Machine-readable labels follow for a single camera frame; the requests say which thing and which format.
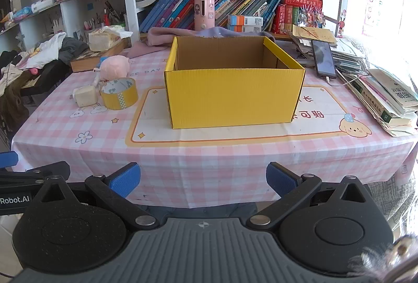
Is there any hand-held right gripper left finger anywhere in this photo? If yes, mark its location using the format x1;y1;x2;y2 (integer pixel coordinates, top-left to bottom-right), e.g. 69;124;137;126
31;162;160;232

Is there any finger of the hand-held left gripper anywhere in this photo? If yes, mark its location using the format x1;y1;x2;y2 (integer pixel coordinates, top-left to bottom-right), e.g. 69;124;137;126
0;150;19;169
0;161;71;187

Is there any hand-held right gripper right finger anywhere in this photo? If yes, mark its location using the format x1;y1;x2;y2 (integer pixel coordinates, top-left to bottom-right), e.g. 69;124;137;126
246;162;373;232

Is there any yellow tape roll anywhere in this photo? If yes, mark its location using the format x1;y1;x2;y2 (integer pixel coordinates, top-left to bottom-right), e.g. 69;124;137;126
99;77;138;110

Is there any cream rectangular block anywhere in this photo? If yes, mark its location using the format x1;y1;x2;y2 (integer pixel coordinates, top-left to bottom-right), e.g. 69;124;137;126
70;85;98;108

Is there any yellow cardboard box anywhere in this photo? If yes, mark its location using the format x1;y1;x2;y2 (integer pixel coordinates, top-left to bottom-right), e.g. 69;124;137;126
164;36;306;129

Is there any pink plush pig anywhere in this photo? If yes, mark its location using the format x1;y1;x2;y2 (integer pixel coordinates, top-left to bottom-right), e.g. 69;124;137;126
94;55;131;83

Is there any pile of clothes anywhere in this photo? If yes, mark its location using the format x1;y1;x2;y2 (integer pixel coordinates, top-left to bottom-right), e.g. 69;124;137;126
0;32;89;114

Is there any black smartphone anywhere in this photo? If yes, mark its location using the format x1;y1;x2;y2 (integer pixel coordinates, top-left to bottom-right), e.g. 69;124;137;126
311;39;337;79

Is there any fluffy grey sleeve cuff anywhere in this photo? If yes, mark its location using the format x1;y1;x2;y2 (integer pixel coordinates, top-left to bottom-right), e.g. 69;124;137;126
348;234;418;283

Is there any stack of worn books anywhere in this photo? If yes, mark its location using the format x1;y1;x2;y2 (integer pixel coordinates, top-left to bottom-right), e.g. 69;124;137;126
336;67;418;138

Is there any cream cloth bag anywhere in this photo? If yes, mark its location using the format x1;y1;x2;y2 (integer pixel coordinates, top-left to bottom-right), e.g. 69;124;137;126
88;26;134;52

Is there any purple cloth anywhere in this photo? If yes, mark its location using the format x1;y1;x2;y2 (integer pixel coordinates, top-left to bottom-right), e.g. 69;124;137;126
127;27;271;59

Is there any brown paper envelope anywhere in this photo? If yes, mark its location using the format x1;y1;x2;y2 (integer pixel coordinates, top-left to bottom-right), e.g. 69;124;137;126
292;25;338;48

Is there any orange blue white carton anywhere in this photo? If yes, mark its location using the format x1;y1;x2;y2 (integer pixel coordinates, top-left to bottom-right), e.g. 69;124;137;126
229;25;263;33
228;15;263;26

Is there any white side shelf unit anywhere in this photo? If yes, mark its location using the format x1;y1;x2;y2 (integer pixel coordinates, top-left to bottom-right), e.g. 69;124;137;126
0;0;131;45

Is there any set of red thick books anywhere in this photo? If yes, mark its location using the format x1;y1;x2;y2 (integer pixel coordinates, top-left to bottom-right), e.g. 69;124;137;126
272;4;299;34

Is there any colourful figures packet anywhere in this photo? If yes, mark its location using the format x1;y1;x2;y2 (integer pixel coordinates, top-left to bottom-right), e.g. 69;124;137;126
295;5;326;29

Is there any row of blue spined books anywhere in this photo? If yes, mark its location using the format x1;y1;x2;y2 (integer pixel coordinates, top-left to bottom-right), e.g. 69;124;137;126
139;0;282;33

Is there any pink cylindrical device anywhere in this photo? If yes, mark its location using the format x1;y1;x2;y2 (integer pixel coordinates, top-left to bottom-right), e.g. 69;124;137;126
194;0;215;31

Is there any white charging cable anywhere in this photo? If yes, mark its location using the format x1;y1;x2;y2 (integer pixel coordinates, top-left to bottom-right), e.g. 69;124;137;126
325;74;369;88

